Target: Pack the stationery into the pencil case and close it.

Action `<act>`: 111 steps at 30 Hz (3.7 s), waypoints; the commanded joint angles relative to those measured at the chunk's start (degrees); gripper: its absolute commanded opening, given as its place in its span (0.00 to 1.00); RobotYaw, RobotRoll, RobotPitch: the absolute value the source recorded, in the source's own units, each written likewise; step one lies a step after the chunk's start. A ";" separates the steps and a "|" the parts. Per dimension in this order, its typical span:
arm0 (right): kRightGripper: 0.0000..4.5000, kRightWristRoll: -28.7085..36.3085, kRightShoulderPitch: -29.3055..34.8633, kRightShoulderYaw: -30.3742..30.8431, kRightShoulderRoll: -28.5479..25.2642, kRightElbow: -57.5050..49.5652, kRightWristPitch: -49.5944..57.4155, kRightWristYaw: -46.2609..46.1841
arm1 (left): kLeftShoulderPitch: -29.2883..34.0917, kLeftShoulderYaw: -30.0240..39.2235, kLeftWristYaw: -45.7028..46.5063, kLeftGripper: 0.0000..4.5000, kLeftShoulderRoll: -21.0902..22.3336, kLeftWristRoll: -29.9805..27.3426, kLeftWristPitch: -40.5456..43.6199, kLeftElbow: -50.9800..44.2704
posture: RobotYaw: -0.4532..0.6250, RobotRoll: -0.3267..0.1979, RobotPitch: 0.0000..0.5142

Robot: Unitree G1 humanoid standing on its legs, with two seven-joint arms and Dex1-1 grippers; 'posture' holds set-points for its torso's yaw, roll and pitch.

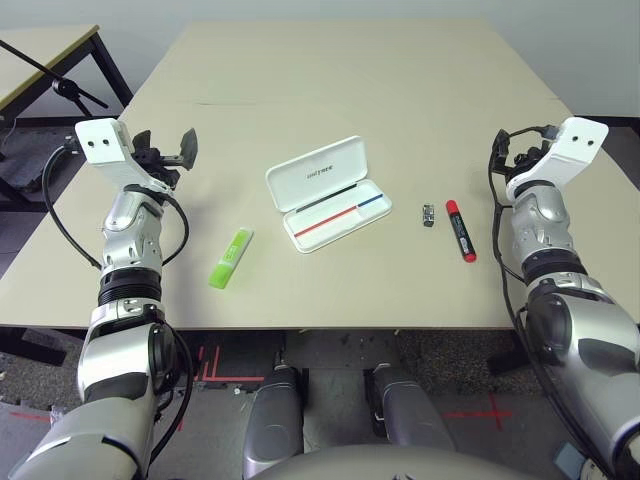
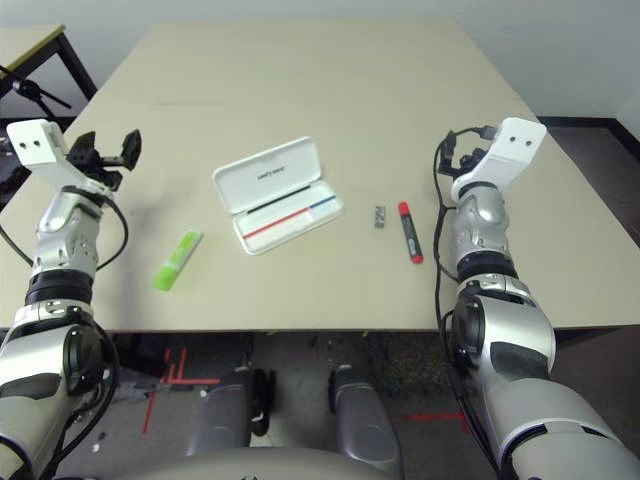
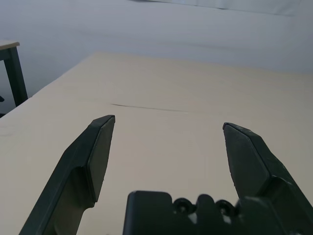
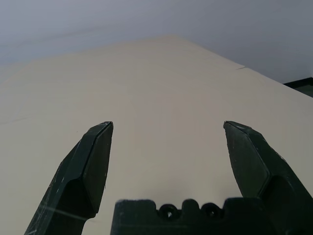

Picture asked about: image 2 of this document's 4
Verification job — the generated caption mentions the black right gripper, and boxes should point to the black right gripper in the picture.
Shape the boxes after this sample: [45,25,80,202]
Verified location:
[439,133,488,177]

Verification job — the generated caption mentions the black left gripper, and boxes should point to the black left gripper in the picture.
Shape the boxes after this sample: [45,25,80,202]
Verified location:
[66,128,144,193]

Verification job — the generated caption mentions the red black marker pen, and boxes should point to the red black marker pen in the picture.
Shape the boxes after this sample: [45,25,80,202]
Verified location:
[397,201,425,267]

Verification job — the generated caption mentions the green highlighter pen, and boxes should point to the green highlighter pen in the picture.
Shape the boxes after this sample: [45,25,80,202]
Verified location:
[152,228,204,293]

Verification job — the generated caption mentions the white plastic pencil case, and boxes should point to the white plastic pencil case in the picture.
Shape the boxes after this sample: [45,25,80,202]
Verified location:
[212,135,346,257]

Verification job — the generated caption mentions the black tripod stand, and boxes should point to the black tripod stand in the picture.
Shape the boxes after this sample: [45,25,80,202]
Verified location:
[0,63,73,121]

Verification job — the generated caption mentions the grey-blue crumpled scrap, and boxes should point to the grey-blue crumpled scrap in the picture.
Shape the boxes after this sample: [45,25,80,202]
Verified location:
[118,378,152,402]

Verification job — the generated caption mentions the grey robot right leg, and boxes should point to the grey robot right leg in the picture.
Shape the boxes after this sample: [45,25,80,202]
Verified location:
[327,364,404,476]

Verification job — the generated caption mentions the grey robot leg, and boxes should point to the grey robot leg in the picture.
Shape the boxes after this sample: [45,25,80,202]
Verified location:
[327,364,404,476]
[187,367,276,459]

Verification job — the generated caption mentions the grey robot left leg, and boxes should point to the grey robot left leg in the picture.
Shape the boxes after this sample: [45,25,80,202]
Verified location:
[187,367,276,459]

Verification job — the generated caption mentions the grey robot torso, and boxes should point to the grey robot torso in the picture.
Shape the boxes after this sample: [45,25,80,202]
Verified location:
[52,447,401,480]

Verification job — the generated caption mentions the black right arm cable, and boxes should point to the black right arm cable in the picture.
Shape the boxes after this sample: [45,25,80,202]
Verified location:
[430,125,501,451]

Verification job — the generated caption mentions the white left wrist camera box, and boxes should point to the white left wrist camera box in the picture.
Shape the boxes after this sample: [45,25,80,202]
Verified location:
[5,118,109,195]

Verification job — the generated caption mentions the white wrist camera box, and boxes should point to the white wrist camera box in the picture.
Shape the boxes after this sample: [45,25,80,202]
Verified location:
[451,117,548,201]
[5,118,109,195]

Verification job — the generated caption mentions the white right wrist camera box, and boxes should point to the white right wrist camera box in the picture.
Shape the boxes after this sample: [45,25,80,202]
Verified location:
[451,117,548,201]

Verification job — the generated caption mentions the side table with black frame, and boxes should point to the side table with black frame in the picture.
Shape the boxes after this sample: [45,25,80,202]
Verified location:
[0,23,100,121]

